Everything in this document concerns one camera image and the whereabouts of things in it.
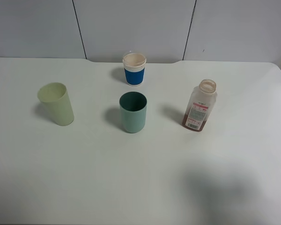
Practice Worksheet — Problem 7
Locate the clear plastic drink bottle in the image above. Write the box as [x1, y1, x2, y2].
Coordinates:
[182, 79, 217, 132]

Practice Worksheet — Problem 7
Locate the blue sleeved paper cup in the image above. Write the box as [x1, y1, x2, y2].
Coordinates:
[122, 51, 147, 86]

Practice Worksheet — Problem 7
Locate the pale yellow-green plastic cup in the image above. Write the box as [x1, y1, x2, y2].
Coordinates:
[37, 82, 74, 126]

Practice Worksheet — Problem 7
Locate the teal green plastic cup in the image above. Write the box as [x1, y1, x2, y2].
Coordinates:
[119, 91, 147, 133]

